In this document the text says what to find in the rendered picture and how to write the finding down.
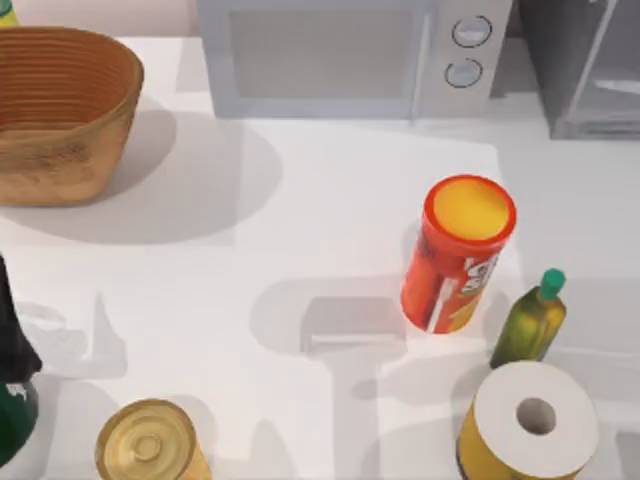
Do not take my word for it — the red and yellow chip can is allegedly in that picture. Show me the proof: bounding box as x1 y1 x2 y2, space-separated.
400 174 517 335

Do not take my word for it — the pale microwave oven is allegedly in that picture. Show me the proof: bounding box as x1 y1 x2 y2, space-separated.
195 0 514 120

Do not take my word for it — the round microwave knob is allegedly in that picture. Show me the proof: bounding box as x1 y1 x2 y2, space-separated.
444 57 484 89
451 15 493 47

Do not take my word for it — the olive oil bottle green cap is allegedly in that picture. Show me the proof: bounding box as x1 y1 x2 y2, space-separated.
489 268 568 370

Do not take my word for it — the gold tin can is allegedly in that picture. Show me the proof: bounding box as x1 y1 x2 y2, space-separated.
94 398 213 480

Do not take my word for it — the white paper roll yellow wrap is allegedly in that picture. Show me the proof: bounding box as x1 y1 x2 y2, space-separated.
456 360 600 480

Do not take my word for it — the brown woven basket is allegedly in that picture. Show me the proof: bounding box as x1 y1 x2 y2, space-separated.
0 26 145 207

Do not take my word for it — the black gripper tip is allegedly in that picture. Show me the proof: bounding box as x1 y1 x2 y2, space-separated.
0 254 43 389

